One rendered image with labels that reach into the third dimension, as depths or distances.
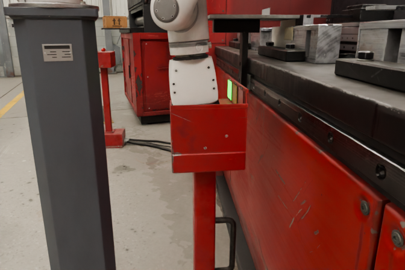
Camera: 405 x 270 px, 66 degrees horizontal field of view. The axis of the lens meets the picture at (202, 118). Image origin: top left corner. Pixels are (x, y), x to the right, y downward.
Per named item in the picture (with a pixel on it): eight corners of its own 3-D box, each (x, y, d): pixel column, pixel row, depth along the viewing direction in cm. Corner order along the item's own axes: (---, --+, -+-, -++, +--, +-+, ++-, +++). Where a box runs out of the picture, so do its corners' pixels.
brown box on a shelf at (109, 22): (100, 29, 319) (99, 16, 315) (126, 29, 327) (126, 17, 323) (102, 29, 291) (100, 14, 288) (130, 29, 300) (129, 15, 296)
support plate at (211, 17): (204, 20, 107) (204, 17, 106) (279, 20, 109) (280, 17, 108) (209, 18, 89) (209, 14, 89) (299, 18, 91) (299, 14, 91)
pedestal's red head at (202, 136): (170, 142, 86) (169, 76, 81) (228, 140, 88) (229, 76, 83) (172, 174, 67) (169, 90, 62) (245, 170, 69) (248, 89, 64)
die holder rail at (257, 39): (237, 46, 180) (237, 29, 177) (247, 46, 180) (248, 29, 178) (259, 51, 132) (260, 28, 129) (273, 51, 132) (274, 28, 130)
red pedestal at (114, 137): (98, 141, 286) (89, 47, 264) (126, 140, 288) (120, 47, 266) (92, 149, 267) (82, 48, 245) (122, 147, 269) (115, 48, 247)
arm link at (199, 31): (202, 40, 59) (213, 38, 68) (196, -36, 55) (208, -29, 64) (160, 44, 61) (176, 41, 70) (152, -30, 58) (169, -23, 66)
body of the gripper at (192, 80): (211, 48, 69) (215, 97, 72) (165, 52, 69) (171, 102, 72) (217, 50, 62) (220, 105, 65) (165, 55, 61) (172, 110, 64)
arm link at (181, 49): (208, 38, 69) (210, 52, 70) (168, 42, 69) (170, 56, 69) (214, 39, 61) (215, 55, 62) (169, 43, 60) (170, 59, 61)
